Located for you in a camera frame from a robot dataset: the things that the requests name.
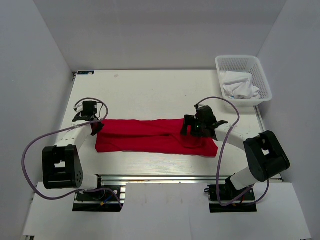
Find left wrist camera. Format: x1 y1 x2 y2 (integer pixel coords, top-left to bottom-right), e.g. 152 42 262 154
73 104 83 113

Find aluminium table rail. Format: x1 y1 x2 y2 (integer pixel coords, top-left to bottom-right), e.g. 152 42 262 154
97 174 286 183

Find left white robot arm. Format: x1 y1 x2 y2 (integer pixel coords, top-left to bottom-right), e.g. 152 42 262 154
42 99 106 200

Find white plastic basket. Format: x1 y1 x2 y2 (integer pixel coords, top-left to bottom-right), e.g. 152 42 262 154
215 55 273 107

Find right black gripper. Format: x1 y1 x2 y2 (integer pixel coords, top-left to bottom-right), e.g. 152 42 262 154
180 114 207 138

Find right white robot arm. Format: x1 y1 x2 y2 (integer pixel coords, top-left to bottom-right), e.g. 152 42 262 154
180 105 290 200

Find white crumpled t shirt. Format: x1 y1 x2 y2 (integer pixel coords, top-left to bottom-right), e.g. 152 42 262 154
222 71 261 99

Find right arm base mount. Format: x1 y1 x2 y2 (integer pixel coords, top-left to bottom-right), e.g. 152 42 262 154
204 184 257 214

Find red t shirt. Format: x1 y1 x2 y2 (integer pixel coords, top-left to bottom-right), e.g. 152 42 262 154
95 119 219 158

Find blue label sticker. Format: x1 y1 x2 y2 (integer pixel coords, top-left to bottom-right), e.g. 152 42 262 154
77 70 95 75

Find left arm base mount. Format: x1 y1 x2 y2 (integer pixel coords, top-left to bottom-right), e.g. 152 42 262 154
72 180 126 213

